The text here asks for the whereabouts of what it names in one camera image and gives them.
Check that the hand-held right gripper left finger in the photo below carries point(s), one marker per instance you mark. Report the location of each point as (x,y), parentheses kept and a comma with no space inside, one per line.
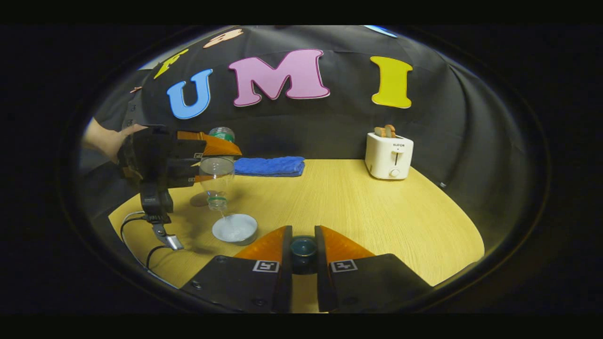
(285,282)

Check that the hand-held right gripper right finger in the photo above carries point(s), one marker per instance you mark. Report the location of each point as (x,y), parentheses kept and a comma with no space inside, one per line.
(322,282)

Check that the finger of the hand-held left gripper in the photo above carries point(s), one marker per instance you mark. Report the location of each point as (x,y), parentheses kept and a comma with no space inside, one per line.
(200,178)
(216,147)

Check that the clear plastic water bottle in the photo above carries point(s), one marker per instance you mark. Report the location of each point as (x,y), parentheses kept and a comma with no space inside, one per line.
(216,172)

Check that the round brown coaster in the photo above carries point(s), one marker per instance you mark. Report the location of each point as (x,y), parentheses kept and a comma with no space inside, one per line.
(198,201)

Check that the grey teacup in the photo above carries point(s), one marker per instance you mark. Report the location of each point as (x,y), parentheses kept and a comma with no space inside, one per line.
(235,228)

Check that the blue folded towel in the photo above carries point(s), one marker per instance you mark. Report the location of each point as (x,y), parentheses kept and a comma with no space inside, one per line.
(268,166)

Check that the white toaster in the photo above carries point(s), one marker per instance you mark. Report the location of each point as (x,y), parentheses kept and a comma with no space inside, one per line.
(384,160)

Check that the brown toast slice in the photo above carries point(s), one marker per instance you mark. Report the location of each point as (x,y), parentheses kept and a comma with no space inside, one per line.
(379,132)
(391,130)

